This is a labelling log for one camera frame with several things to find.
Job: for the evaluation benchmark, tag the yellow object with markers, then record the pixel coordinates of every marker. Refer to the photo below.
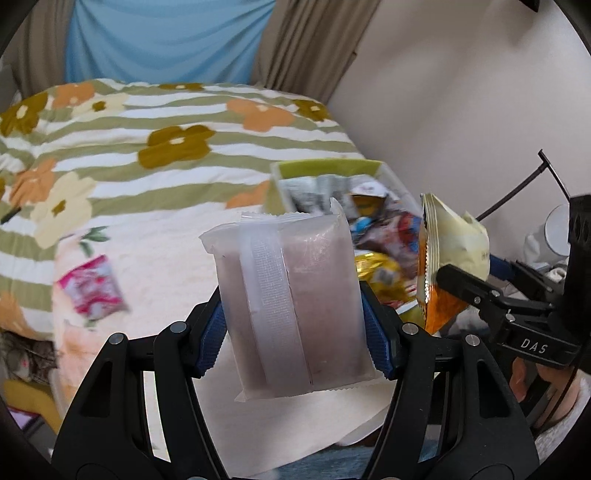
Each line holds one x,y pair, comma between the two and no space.
32,404

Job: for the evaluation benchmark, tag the white storage container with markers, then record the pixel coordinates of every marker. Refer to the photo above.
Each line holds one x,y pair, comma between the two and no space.
277,184

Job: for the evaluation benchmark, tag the blue denim cloth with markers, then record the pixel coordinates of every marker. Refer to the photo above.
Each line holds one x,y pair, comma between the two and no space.
332,466

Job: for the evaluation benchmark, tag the translucent grey-white snack packet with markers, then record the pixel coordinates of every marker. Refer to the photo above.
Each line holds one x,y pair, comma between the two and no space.
318,300

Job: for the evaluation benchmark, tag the small pink snack packet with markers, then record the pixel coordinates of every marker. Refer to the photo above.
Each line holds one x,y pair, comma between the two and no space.
92,288

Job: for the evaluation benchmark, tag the person's right hand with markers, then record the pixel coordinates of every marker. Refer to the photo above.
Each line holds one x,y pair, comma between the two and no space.
526,383

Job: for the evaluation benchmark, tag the blue curtain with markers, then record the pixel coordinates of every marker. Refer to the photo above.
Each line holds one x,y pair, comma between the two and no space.
161,37

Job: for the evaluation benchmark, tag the person's right forearm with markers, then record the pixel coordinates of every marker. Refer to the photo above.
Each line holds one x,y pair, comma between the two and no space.
563,434

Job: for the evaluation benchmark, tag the green striped floral blanket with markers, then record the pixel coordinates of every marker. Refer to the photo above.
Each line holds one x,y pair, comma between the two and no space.
138,120

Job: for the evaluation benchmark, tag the patterned brown cloth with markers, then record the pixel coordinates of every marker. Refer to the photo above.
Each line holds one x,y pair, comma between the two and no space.
27,357

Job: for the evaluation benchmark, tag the white round object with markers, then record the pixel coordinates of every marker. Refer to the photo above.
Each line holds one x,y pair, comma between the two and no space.
556,230

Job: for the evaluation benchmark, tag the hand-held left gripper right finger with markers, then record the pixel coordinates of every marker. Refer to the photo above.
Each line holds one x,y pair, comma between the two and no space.
376,332

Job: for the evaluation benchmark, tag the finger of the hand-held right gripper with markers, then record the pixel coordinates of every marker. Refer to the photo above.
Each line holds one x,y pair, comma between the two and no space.
466,284
501,267

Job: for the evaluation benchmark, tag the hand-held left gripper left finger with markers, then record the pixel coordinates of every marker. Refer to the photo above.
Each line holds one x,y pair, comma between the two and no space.
212,332

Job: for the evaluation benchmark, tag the gold foil snack packet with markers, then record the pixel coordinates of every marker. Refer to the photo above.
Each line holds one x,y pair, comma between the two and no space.
383,274

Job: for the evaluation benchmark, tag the black white snack packet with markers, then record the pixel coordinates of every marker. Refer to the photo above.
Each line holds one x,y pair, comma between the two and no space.
309,196

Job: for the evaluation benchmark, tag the beige curtain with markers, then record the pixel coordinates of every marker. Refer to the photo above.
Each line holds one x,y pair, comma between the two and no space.
41,41
314,46

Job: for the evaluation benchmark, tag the orange white snack packet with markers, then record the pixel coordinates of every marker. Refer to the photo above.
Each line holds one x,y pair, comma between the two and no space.
369,194

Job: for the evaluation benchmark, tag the pale yellow snack packet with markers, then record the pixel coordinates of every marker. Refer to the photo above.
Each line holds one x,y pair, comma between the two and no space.
457,240

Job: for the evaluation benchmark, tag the peach floral cloth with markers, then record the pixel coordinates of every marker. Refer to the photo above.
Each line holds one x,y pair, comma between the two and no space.
161,267

